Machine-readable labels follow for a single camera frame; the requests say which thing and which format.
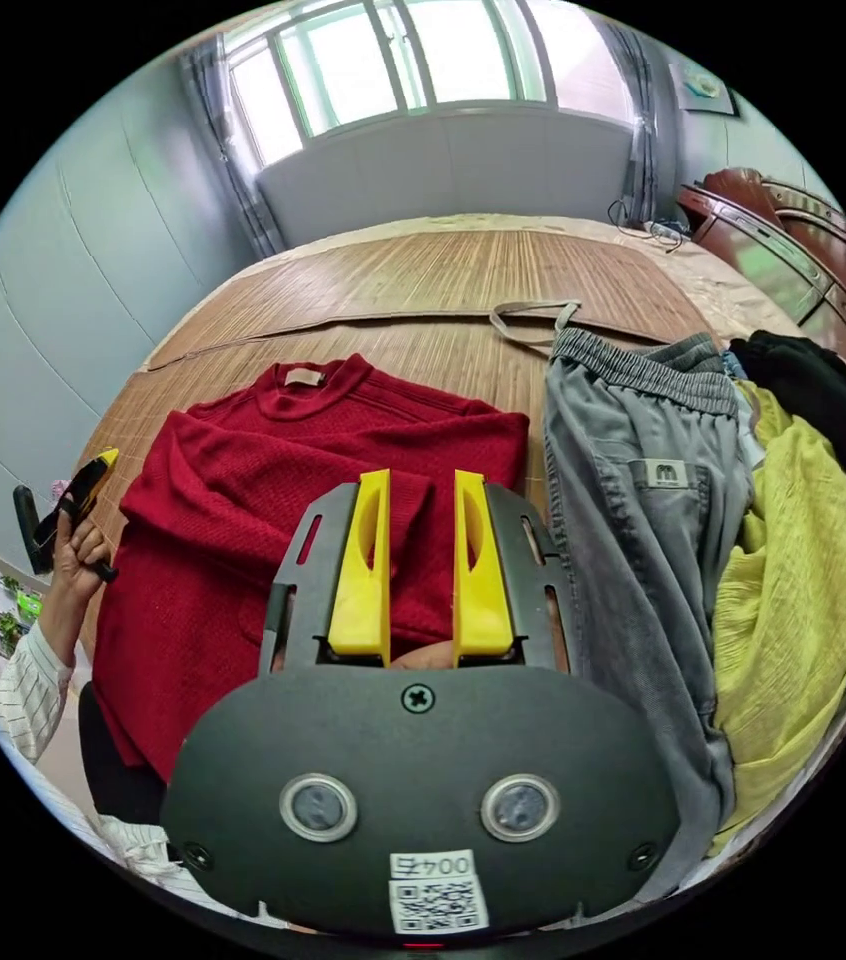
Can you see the person's left hand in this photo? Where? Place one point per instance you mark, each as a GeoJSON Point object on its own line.
{"type": "Point", "coordinates": [78, 562]}

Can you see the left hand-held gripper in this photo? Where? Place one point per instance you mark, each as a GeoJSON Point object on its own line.
{"type": "Point", "coordinates": [76, 496]}

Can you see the window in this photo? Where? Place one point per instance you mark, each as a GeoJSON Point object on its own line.
{"type": "Point", "coordinates": [348, 67]}

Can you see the person's left forearm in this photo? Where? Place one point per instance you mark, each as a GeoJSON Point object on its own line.
{"type": "Point", "coordinates": [33, 675]}

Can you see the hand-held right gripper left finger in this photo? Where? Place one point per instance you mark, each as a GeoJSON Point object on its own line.
{"type": "Point", "coordinates": [363, 585]}

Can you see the red sweater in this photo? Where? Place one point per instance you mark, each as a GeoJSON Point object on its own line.
{"type": "Point", "coordinates": [205, 540]}

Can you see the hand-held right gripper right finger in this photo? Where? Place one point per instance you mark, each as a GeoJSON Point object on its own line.
{"type": "Point", "coordinates": [479, 592]}

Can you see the pile of clothes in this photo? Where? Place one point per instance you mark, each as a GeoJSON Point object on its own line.
{"type": "Point", "coordinates": [640, 525]}

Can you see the framed wall picture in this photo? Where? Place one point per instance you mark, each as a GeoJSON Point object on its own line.
{"type": "Point", "coordinates": [704, 88]}

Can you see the brown wooden cabinet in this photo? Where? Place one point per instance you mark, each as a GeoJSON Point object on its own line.
{"type": "Point", "coordinates": [805, 247]}

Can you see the person's right hand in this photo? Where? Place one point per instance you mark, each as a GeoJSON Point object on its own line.
{"type": "Point", "coordinates": [423, 658]}

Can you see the person's body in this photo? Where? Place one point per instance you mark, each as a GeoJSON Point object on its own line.
{"type": "Point", "coordinates": [117, 780]}

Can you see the grey curtain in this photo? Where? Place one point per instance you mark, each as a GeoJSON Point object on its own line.
{"type": "Point", "coordinates": [637, 112]}
{"type": "Point", "coordinates": [232, 150]}

